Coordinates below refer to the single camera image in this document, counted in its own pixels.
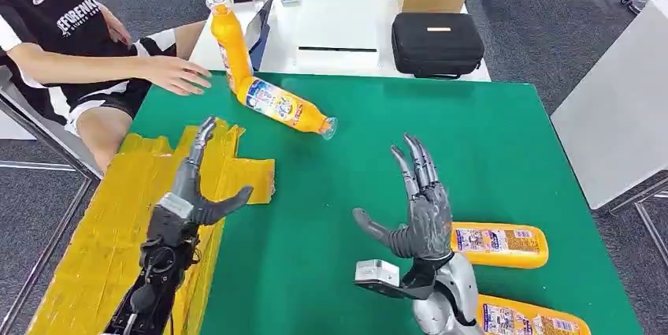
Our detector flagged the person's right hand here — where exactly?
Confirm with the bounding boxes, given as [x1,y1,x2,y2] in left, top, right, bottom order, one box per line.
[140,55,213,97]

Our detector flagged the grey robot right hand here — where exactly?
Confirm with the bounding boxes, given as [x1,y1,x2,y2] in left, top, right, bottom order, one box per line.
[352,134,455,262]

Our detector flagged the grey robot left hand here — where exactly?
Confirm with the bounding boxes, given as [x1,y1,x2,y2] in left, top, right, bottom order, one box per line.
[169,116,254,226]

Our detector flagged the person's left hand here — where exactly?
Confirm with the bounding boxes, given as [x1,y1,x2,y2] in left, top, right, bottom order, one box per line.
[98,3,135,47]

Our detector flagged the orange drink bottle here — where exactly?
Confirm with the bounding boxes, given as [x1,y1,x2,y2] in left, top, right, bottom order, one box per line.
[450,221,550,270]
[205,0,258,95]
[476,294,593,335]
[236,76,340,141]

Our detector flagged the person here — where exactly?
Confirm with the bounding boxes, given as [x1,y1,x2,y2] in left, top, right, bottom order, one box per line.
[0,0,213,174]

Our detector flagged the green table mat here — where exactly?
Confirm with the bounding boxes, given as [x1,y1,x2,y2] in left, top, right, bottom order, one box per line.
[128,70,644,335]

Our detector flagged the dark tablet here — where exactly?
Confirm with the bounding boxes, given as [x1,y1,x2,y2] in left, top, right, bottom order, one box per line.
[243,0,275,72]

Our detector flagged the grey metal chair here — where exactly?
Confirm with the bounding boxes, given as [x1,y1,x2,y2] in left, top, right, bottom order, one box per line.
[0,66,102,335]

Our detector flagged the thin black pen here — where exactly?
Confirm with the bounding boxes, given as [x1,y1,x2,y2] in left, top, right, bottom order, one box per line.
[298,46,378,54]

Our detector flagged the white table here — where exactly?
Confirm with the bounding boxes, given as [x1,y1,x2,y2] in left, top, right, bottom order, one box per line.
[188,0,492,83]

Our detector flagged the black carrying case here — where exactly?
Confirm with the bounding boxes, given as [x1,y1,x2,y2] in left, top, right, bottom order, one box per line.
[391,12,485,80]

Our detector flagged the grey side table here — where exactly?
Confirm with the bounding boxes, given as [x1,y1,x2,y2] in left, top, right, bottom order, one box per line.
[550,0,668,266]

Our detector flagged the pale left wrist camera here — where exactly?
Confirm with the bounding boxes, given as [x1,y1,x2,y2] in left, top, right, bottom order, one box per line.
[145,192,200,250]

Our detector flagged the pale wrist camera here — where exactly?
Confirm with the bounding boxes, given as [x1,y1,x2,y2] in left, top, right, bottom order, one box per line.
[145,192,200,250]
[354,259,418,301]

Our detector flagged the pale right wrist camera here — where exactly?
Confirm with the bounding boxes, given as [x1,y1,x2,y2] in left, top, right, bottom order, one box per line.
[354,259,418,301]

